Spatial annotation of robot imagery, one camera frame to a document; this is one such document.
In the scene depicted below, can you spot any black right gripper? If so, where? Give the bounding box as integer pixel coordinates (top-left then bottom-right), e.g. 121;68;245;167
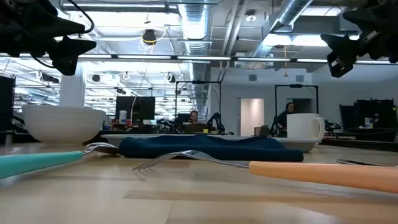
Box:
320;0;398;78

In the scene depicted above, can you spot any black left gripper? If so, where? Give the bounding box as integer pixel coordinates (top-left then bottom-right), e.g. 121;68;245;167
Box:
0;0;97;77

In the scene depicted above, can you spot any white ceramic bowl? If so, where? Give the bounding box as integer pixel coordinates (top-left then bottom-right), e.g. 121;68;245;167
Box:
21;105;106;146

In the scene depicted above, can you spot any white ceramic mug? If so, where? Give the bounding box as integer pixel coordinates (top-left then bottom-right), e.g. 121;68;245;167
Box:
286;113;326;141

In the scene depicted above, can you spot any teal handled spoon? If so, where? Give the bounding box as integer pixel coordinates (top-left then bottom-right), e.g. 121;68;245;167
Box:
0;142;121;180

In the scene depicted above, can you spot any yellow handled knife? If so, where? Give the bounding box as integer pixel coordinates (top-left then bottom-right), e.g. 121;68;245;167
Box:
335;158;398;167

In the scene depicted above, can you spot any orange handled fork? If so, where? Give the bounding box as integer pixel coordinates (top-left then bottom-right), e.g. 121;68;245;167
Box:
132;149;398;194

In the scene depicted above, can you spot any dark blue cloth napkin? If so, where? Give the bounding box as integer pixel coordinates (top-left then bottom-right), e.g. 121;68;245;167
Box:
118;134;305;162

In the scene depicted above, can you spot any grey plastic tray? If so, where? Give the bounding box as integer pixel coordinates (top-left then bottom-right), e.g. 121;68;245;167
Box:
101;133;323;153

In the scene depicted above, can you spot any white building column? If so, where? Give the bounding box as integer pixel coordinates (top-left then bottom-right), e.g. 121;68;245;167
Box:
58;62;86;108

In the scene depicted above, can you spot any dark desk with monitors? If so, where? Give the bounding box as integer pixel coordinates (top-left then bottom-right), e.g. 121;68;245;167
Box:
338;98;398;142

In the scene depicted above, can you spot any black upright panel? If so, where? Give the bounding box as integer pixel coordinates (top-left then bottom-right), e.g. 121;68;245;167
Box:
0;76;16;131

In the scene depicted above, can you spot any black computer monitor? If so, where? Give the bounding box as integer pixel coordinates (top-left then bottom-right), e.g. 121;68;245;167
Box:
115;96;155;125

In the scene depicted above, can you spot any person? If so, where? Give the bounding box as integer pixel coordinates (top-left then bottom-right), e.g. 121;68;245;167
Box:
275;101;296;138
183;110;208;134

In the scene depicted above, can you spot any black overhead light bar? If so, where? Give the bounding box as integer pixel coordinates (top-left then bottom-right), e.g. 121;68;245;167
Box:
0;52;398;65

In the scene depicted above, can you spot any pale door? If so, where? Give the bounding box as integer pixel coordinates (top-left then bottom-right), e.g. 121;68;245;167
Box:
239;98;265;137

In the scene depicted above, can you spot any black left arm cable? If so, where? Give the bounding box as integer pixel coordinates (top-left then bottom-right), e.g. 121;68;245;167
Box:
67;0;95;34

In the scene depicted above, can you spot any silver round ceiling duct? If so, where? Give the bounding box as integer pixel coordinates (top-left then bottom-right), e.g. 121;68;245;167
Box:
253;0;313;58
177;0;213;119

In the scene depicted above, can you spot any black ceiling hung camera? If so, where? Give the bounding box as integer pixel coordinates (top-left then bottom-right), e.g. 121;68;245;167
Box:
142;29;157;46

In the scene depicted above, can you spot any black background rig frame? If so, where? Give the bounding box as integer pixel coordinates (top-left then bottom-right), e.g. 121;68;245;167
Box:
175;80;222;134
274;83;319;114

